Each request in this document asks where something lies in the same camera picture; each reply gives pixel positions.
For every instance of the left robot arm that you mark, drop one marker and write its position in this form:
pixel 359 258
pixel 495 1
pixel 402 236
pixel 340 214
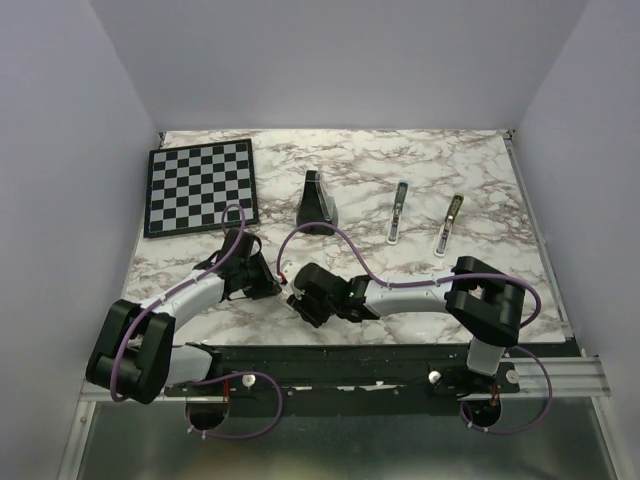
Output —
pixel 135 357

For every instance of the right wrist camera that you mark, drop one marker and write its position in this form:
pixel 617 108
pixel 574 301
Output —
pixel 288 271

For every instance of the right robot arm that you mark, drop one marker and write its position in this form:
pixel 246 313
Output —
pixel 481 298

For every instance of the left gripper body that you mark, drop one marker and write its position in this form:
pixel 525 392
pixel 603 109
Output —
pixel 257 280

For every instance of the black white chessboard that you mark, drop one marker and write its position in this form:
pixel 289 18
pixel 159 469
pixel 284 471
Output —
pixel 199 188

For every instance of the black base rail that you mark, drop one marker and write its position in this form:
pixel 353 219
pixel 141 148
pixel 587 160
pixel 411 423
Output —
pixel 352 380

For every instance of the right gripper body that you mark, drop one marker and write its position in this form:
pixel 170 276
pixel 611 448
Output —
pixel 315 313

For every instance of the aluminium extrusion rail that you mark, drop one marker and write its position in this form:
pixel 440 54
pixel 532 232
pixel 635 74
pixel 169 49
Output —
pixel 569 377

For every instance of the black wedge stand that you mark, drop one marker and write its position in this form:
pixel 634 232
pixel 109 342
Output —
pixel 317 207

